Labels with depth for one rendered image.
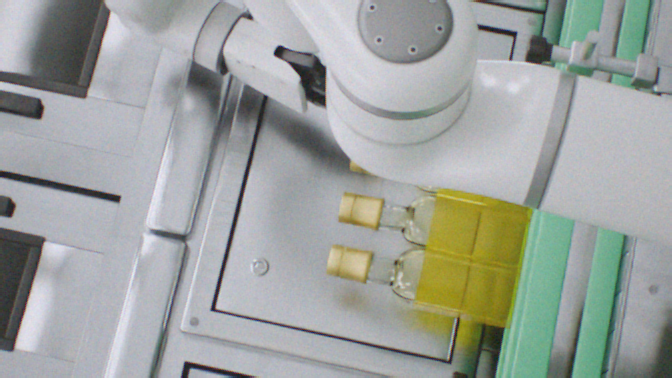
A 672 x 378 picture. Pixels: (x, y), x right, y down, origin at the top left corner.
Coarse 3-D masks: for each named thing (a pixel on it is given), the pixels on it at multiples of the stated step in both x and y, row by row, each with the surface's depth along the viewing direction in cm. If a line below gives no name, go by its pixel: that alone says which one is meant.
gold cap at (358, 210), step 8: (344, 192) 135; (344, 200) 134; (352, 200) 134; (360, 200) 134; (368, 200) 134; (376, 200) 134; (384, 200) 134; (344, 208) 133; (352, 208) 133; (360, 208) 133; (368, 208) 133; (376, 208) 133; (344, 216) 134; (352, 216) 134; (360, 216) 133; (368, 216) 133; (376, 216) 133; (352, 224) 134; (360, 224) 134; (368, 224) 134; (376, 224) 133
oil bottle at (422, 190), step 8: (416, 184) 135; (424, 192) 135; (432, 192) 134; (440, 192) 133; (448, 192) 133; (456, 192) 133; (464, 192) 133; (464, 200) 133; (472, 200) 133; (480, 200) 133; (488, 200) 133; (496, 200) 133; (504, 208) 133; (512, 208) 133; (520, 208) 132; (528, 208) 132
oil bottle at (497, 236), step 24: (408, 216) 133; (432, 216) 132; (456, 216) 132; (480, 216) 132; (504, 216) 132; (528, 216) 132; (408, 240) 133; (432, 240) 131; (456, 240) 131; (480, 240) 131; (504, 240) 131; (504, 264) 131
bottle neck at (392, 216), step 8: (384, 208) 134; (392, 208) 134; (400, 208) 134; (384, 216) 133; (392, 216) 133; (400, 216) 133; (384, 224) 134; (392, 224) 134; (400, 224) 133; (400, 232) 134
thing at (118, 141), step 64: (0, 0) 161; (64, 0) 161; (0, 64) 159; (64, 64) 159; (128, 64) 158; (192, 64) 154; (0, 128) 156; (64, 128) 156; (128, 128) 156; (192, 128) 152; (0, 192) 154; (64, 192) 154; (128, 192) 152; (192, 192) 150; (0, 256) 152; (64, 256) 152; (128, 256) 150; (192, 256) 150; (0, 320) 150; (64, 320) 150; (128, 320) 146
